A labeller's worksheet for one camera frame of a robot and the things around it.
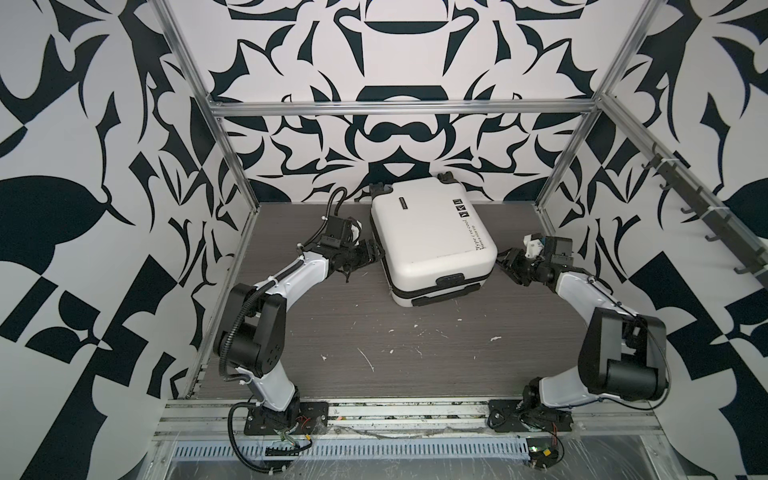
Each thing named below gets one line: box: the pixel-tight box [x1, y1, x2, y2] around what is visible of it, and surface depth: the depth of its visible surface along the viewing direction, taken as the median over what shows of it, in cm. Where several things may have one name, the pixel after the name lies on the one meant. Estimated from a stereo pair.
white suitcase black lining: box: [369, 171, 498, 307], surface depth 87 cm
